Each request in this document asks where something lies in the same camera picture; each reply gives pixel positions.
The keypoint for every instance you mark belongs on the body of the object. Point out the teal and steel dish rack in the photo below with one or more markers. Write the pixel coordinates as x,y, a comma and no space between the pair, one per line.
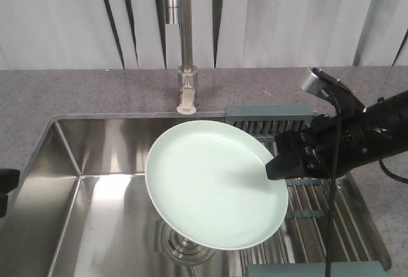
298,247

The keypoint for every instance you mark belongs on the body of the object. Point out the white pleated curtain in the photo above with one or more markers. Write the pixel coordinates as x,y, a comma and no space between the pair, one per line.
144,34

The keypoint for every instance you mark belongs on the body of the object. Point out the stainless steel faucet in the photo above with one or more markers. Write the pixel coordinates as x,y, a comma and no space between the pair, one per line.
179,12

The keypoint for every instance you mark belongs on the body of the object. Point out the round steel sink drain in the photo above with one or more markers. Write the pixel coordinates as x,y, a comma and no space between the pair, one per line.
180,249

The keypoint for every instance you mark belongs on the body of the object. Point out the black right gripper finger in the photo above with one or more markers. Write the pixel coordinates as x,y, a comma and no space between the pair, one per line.
288,165

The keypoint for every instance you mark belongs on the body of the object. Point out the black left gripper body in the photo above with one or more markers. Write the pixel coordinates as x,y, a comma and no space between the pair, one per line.
9,181

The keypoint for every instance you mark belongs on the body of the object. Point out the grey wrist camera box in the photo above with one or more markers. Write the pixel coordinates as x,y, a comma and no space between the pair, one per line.
332,90

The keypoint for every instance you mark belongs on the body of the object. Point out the stainless steel sink basin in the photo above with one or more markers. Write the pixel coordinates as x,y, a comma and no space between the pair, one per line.
83,207

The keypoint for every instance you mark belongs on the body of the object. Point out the mint green round plate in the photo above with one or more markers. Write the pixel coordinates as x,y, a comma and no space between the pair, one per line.
208,181

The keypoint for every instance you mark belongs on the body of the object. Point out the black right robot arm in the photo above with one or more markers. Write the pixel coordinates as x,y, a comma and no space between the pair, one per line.
384,127

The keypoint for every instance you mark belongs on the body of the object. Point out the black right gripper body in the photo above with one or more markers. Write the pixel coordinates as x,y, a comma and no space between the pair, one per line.
329,147

